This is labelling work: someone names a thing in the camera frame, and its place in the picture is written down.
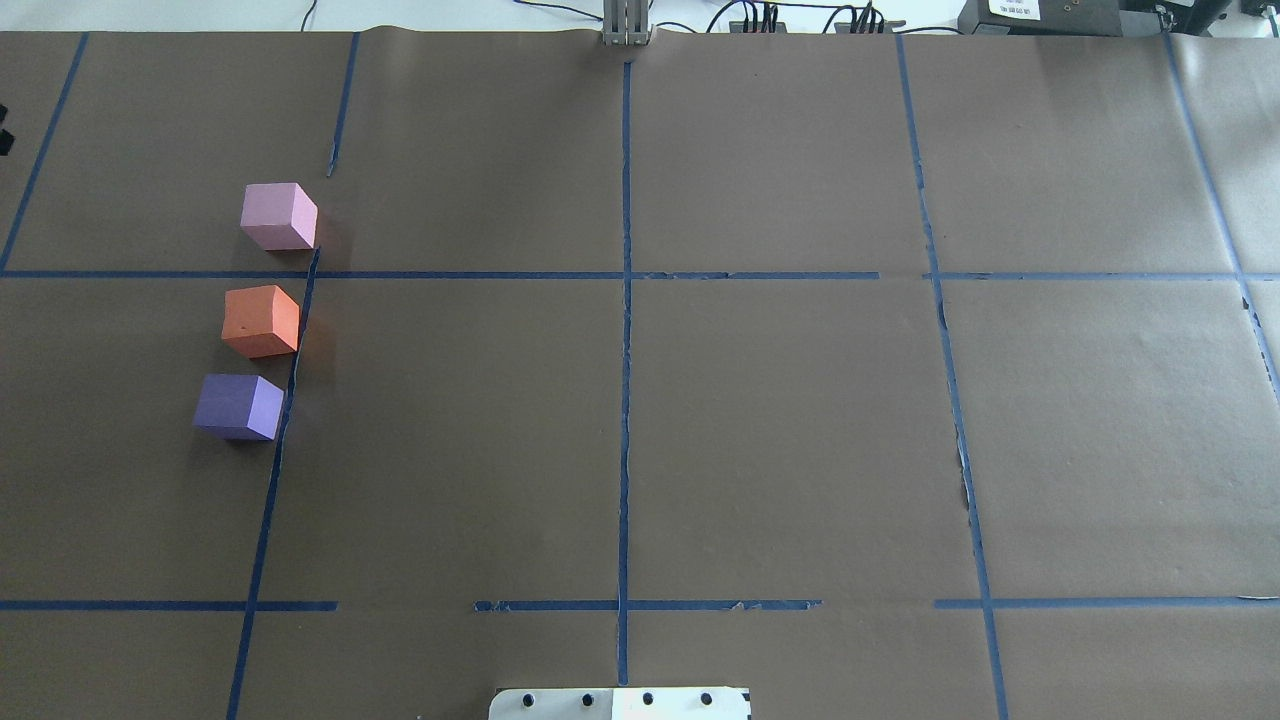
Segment orange foam cube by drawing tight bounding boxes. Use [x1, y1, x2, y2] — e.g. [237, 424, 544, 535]
[221, 284, 301, 359]

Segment black power strip left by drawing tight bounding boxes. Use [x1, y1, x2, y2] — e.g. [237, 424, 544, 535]
[727, 1, 787, 35]

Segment black power strip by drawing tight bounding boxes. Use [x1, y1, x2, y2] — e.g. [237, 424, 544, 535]
[822, 1, 906, 35]
[727, 1, 787, 35]

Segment black power strip right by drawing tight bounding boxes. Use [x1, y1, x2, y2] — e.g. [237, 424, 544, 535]
[822, 1, 906, 35]

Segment pink foam cube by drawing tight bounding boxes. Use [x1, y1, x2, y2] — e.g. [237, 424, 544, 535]
[239, 183, 319, 251]

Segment purple foam cube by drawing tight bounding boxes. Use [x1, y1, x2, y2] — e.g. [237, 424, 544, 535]
[192, 374, 285, 441]

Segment black box with label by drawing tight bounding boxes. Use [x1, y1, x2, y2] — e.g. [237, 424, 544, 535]
[956, 1, 1164, 37]

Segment grey camera stand post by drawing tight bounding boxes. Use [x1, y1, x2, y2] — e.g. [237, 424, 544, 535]
[602, 0, 653, 47]

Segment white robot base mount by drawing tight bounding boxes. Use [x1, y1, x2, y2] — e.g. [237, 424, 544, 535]
[488, 685, 753, 719]

